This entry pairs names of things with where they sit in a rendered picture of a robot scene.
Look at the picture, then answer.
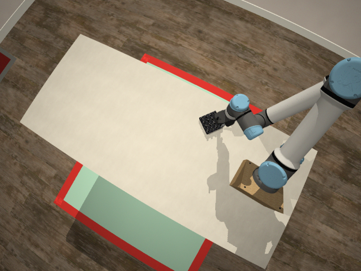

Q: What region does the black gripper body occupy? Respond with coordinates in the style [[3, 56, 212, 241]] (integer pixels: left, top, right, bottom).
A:
[[214, 107, 236, 127]]

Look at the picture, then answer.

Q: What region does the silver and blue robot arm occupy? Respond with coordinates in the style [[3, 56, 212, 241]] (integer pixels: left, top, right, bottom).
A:
[[227, 57, 361, 194]]

